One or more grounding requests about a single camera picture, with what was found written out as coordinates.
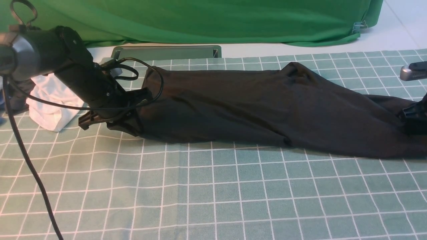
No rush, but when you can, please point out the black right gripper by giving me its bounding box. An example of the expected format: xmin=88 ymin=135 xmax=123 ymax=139
xmin=399 ymin=95 xmax=427 ymax=135

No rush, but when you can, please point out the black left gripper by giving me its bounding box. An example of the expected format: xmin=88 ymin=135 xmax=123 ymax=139
xmin=54 ymin=63 xmax=153 ymax=131

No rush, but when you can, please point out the dark gray long-sleeve top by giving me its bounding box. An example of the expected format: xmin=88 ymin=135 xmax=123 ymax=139
xmin=107 ymin=62 xmax=427 ymax=159

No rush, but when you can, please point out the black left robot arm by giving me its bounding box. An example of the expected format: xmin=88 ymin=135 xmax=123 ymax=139
xmin=1 ymin=25 xmax=153 ymax=136

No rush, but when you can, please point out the white crumpled garment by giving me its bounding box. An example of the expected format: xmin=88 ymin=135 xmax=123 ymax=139
xmin=26 ymin=73 xmax=85 ymax=132

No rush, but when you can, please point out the gray-green rectangular tray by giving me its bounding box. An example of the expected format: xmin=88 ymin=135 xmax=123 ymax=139
xmin=111 ymin=45 xmax=222 ymax=61

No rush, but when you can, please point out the dark crumpled garment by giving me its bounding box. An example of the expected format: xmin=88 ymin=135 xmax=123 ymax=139
xmin=0 ymin=79 xmax=35 ymax=115

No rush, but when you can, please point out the metal binder clip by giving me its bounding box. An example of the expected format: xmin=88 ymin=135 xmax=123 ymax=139
xmin=351 ymin=21 xmax=369 ymax=34

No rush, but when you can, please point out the green backdrop cloth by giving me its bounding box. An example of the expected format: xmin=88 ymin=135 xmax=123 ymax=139
xmin=0 ymin=0 xmax=383 ymax=48

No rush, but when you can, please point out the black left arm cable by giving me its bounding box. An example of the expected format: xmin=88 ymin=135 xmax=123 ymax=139
xmin=0 ymin=0 xmax=164 ymax=240

